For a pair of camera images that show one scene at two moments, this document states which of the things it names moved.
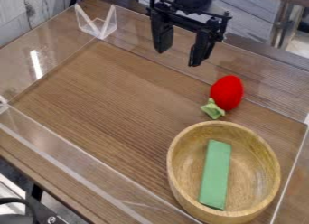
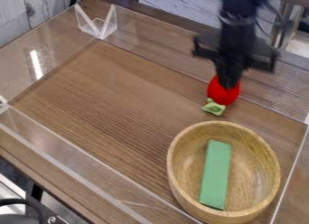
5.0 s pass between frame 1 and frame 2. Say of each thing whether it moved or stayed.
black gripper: moved
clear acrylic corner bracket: stayed
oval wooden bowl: stayed
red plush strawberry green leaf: moved
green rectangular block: stayed
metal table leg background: stayed
